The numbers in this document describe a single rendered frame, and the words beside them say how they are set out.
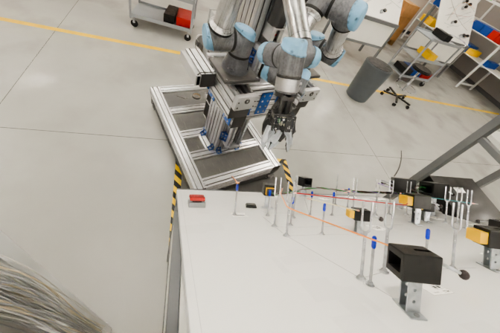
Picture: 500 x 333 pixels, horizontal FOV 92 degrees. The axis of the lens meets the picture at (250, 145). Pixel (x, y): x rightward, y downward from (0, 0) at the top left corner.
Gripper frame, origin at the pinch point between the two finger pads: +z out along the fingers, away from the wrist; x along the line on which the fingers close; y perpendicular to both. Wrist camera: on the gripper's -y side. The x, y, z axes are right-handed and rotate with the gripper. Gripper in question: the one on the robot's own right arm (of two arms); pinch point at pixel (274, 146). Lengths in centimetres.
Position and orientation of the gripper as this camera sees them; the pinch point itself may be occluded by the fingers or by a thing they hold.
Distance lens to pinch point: 85.1
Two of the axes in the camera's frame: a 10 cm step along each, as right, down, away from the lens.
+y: 0.4, 4.2, -9.1
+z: -1.2, 9.0, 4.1
